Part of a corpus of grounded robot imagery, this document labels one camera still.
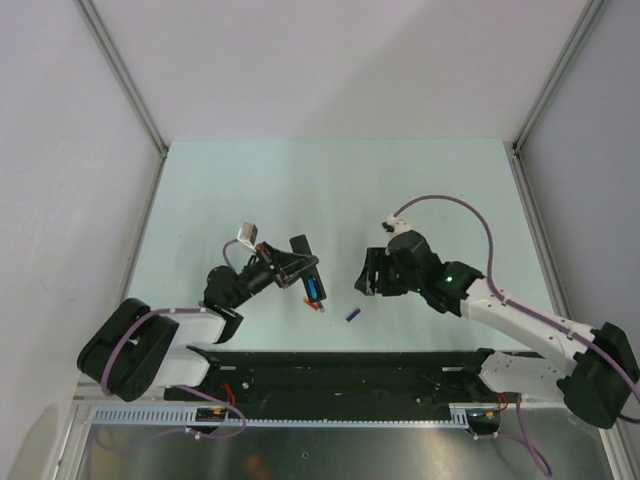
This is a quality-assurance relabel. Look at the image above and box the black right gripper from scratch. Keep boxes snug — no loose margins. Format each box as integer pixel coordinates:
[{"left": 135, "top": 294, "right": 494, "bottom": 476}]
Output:
[{"left": 354, "top": 248, "right": 422, "bottom": 298}]

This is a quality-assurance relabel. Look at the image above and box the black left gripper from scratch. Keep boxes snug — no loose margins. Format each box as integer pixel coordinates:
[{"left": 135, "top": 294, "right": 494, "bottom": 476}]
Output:
[{"left": 228, "top": 241, "right": 317, "bottom": 309}]

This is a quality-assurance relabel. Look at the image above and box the blue battery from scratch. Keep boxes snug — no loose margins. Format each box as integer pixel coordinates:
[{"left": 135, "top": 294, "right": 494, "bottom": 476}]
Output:
[{"left": 307, "top": 277, "right": 320, "bottom": 302}]

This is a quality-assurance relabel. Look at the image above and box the black remote control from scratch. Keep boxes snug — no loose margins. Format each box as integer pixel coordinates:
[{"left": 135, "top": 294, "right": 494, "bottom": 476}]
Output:
[{"left": 289, "top": 235, "right": 327, "bottom": 307}]

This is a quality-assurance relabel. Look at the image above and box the orange battery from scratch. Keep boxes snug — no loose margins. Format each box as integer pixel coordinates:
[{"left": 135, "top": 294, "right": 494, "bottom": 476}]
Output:
[{"left": 303, "top": 298, "right": 319, "bottom": 310}]

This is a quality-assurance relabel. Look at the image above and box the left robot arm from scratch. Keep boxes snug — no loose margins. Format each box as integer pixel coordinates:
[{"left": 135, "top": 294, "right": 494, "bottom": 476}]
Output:
[{"left": 76, "top": 235, "right": 326, "bottom": 402}]

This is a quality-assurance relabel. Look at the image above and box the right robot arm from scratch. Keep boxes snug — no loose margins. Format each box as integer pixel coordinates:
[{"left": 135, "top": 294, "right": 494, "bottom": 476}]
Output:
[{"left": 354, "top": 230, "right": 639, "bottom": 429}]

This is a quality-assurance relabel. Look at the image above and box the purple battery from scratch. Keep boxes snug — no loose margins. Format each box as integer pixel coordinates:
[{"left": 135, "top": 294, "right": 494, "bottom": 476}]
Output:
[{"left": 346, "top": 308, "right": 361, "bottom": 322}]

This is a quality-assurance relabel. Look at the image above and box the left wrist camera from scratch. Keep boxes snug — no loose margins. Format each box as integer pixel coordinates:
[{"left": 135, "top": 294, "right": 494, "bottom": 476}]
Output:
[{"left": 236, "top": 222, "right": 258, "bottom": 251}]

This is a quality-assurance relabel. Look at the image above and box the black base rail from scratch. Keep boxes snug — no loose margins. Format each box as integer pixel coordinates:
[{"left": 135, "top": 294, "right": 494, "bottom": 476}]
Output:
[{"left": 156, "top": 349, "right": 521, "bottom": 424}]

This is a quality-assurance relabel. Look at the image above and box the white slotted cable duct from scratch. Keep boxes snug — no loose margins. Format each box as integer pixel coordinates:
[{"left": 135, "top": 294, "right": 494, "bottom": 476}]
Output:
[{"left": 89, "top": 404, "right": 474, "bottom": 429}]

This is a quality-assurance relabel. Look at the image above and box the left aluminium frame post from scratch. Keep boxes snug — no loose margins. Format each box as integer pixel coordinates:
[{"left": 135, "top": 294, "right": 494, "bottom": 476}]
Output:
[{"left": 73, "top": 0, "right": 169, "bottom": 160}]

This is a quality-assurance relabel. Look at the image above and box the aluminium frame post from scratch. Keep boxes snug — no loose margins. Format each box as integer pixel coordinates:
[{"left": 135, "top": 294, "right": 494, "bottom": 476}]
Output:
[
  {"left": 511, "top": 0, "right": 610, "bottom": 155},
  {"left": 73, "top": 0, "right": 169, "bottom": 160}
]

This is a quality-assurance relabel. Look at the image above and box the right aluminium frame post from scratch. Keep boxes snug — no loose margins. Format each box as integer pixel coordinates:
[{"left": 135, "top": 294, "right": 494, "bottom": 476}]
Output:
[{"left": 511, "top": 0, "right": 610, "bottom": 155}]

